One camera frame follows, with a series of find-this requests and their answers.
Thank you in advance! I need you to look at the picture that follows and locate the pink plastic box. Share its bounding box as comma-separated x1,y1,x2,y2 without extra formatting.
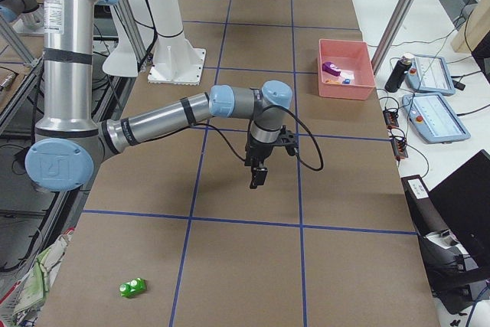
317,39,375,100

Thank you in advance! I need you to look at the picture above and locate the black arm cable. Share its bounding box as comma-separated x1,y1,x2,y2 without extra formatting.
191,104,325,172

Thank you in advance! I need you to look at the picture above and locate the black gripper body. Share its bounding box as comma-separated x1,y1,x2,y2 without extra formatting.
245,124,297,168

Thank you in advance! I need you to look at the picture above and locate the far teach pendant tablet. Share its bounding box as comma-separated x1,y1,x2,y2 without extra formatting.
405,54,456,96

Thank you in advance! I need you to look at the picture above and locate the aluminium frame post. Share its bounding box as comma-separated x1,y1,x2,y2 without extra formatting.
371,0,414,76

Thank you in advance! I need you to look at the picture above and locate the near orange USB hub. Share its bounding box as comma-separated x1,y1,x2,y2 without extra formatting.
390,136,408,162

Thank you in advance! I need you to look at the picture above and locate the black laptop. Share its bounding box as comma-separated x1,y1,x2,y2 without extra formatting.
430,149,489,266

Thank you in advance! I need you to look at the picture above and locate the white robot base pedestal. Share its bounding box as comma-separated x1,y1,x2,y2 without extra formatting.
148,0,206,85

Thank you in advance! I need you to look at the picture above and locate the orange usb hub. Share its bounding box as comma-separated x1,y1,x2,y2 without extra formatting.
390,136,408,162
383,109,399,129

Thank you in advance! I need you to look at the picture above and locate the near teach pendant tablet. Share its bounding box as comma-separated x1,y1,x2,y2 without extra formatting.
402,93,471,144

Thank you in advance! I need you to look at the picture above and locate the teach pendant tablet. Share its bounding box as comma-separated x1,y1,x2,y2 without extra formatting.
405,54,456,96
402,93,471,144

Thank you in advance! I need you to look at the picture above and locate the green block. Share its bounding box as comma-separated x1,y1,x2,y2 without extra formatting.
119,277,147,298

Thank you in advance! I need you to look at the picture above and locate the black water bottle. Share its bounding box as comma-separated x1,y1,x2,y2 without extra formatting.
384,57,412,93

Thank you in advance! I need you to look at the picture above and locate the purple curved block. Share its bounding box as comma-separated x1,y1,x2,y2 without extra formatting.
322,61,341,77

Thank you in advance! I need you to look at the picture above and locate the far orange USB hub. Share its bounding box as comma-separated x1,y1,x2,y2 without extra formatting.
383,109,399,129

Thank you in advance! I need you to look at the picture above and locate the crumpled cloth bag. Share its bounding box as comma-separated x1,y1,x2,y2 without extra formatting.
1,227,75,326

